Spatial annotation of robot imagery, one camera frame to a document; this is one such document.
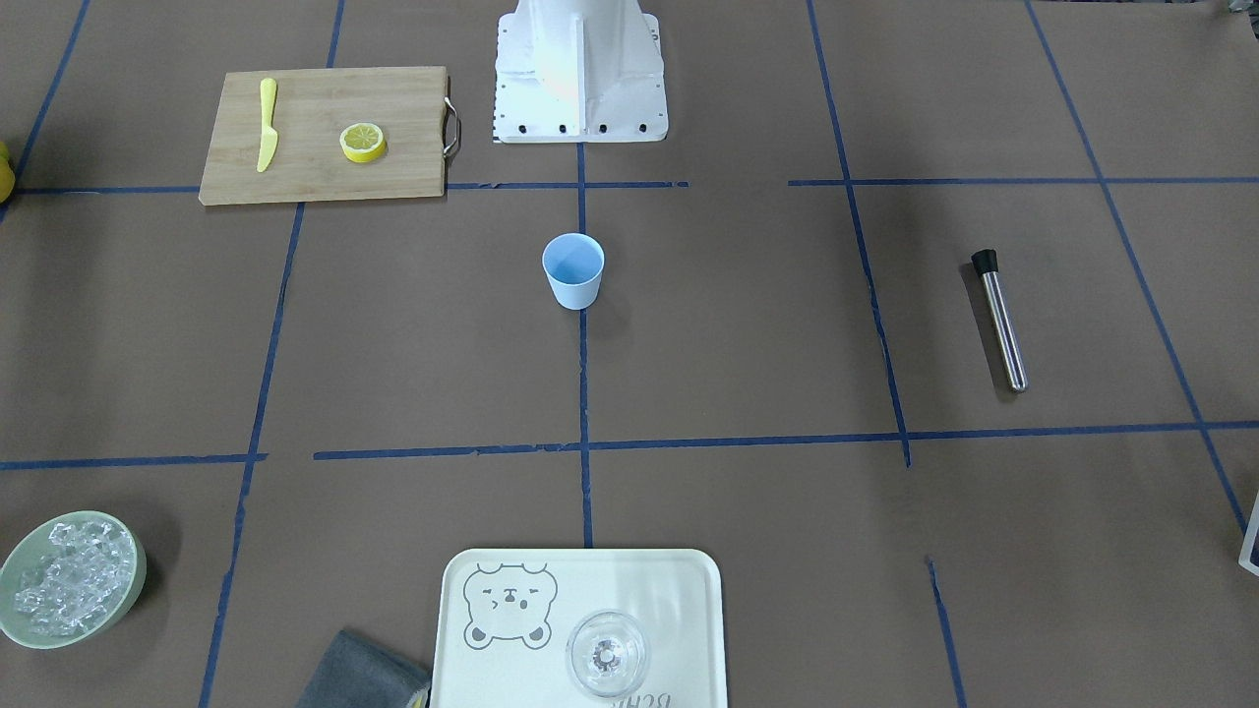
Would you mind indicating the steel muddler black tip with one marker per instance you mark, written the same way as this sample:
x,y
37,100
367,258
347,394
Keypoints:
x,y
985,264

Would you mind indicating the light blue plastic cup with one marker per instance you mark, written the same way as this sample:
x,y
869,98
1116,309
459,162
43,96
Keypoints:
x,y
574,265

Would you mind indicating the whole yellow lemon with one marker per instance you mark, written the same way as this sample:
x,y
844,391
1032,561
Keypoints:
x,y
8,178

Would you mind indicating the cream bear tray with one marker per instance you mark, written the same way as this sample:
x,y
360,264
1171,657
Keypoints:
x,y
506,616

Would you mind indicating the clear wine glass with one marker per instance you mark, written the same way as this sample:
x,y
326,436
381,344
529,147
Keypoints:
x,y
608,654

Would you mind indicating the bamboo cutting board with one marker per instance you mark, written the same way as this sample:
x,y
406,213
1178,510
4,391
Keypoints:
x,y
313,106

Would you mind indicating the yellow plastic knife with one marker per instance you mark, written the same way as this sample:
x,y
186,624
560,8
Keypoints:
x,y
269,137

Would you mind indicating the grey folded cloth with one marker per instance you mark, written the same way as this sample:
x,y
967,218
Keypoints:
x,y
357,672

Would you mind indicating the green bowl of ice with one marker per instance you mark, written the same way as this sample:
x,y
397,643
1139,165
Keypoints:
x,y
71,579

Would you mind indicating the white blue box corner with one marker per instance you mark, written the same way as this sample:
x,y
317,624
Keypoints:
x,y
1248,554

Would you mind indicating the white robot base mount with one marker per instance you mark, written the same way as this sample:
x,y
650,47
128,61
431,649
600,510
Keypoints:
x,y
579,72

